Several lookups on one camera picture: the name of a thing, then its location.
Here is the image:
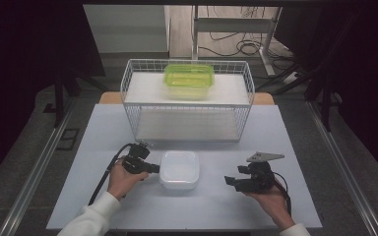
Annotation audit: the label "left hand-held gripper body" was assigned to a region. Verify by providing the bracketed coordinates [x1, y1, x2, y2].
[121, 140, 153, 175]

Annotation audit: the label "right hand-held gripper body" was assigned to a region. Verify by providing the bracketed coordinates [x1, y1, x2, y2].
[233, 150, 286, 194]

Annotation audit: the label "white plastic container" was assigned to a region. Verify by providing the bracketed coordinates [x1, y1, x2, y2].
[158, 149, 201, 191]

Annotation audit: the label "white wire rack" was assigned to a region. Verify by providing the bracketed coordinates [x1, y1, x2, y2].
[119, 58, 256, 144]

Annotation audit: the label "green-lidded clear container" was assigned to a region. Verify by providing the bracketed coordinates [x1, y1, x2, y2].
[162, 63, 216, 101]

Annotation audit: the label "person's left hand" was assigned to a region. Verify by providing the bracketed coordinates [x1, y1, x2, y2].
[106, 157, 151, 202]

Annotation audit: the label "person's right hand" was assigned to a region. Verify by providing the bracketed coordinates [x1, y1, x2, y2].
[245, 184, 296, 232]

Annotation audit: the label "wooden table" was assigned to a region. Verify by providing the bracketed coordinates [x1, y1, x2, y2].
[98, 90, 276, 106]

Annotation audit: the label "black stand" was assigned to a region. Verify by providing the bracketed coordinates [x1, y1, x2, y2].
[255, 62, 343, 133]
[42, 65, 107, 129]

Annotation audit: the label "white cabinet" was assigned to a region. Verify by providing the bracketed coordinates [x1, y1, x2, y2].
[83, 4, 172, 60]

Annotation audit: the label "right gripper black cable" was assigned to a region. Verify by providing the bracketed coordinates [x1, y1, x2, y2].
[273, 171, 292, 217]

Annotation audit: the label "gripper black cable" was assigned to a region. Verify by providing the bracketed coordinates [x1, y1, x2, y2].
[88, 143, 136, 207]
[273, 171, 292, 217]

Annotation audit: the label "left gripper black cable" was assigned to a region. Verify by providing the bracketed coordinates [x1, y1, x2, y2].
[88, 143, 136, 207]

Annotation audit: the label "aluminium rail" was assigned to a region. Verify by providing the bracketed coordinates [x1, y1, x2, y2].
[306, 100, 378, 236]
[0, 97, 77, 236]

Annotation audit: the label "black floor cables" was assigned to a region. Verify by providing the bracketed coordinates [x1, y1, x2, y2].
[198, 6, 296, 72]

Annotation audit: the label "white metal desk frame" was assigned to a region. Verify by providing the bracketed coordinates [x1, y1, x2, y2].
[191, 5, 284, 77]

